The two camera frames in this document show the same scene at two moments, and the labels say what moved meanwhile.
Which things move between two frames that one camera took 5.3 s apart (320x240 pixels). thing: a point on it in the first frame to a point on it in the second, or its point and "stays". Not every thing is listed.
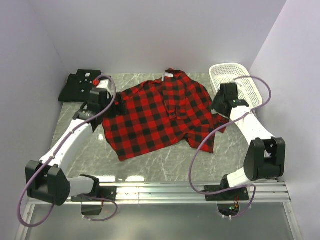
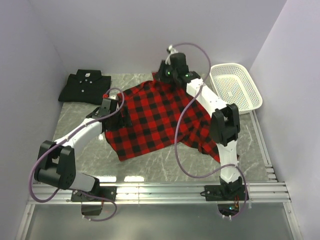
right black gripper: [215, 104] to [160, 74]
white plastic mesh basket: [248, 89] stays
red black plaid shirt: [160, 112] stays
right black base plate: [235, 195] stays
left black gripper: [120, 108] to [124, 121]
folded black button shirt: [77, 87] stays
